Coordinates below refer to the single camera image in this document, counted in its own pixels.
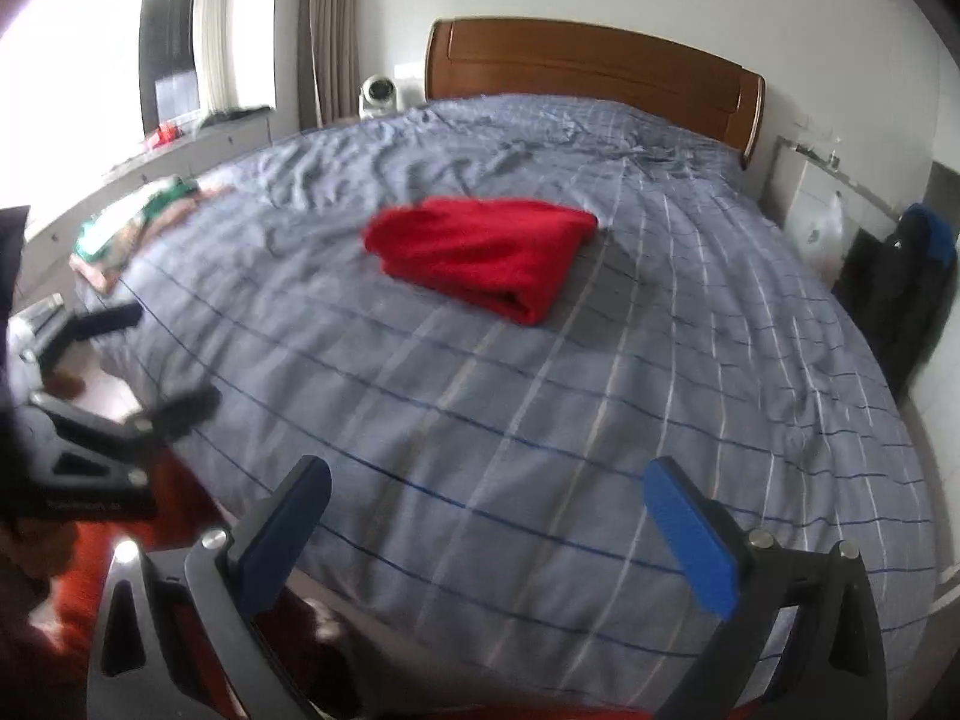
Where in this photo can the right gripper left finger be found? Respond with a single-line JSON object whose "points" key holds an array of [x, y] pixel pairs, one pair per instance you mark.
{"points": [[175, 636]]}

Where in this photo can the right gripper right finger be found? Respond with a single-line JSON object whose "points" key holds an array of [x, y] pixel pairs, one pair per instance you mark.
{"points": [[833, 665]]}

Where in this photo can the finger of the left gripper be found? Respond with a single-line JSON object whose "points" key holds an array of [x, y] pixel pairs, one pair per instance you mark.
{"points": [[68, 327], [120, 454]]}

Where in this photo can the red sweater with white rabbit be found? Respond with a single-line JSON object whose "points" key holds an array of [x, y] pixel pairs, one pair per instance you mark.
{"points": [[508, 256]]}

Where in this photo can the pile of folded clothes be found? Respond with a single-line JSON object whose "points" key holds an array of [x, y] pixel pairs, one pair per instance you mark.
{"points": [[109, 241]]}

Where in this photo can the clothes on window bench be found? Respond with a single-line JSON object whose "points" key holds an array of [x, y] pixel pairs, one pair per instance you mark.
{"points": [[192, 124]]}

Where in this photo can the person's left hand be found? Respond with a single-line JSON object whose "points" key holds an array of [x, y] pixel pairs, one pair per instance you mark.
{"points": [[33, 553]]}

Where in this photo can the white window bench drawers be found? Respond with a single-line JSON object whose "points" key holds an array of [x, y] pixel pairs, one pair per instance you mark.
{"points": [[50, 234]]}

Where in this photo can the grey checked bed cover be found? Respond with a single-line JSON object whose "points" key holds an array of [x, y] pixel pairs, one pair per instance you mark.
{"points": [[487, 497]]}

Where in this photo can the dark jacket on chair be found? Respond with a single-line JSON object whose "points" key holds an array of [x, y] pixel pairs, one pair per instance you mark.
{"points": [[895, 289]]}

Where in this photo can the white plastic bag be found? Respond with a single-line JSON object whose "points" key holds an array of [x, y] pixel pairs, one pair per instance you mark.
{"points": [[820, 234]]}

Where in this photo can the beige curtain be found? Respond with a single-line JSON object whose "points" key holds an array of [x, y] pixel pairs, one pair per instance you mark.
{"points": [[328, 73]]}

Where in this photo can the white small fan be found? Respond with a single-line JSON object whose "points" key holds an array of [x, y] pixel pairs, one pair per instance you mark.
{"points": [[378, 96]]}

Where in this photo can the white bedside cabinet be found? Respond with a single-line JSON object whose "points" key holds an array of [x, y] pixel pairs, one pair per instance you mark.
{"points": [[795, 174]]}

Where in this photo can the brown wooden headboard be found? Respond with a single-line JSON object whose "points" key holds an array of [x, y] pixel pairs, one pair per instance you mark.
{"points": [[686, 86]]}

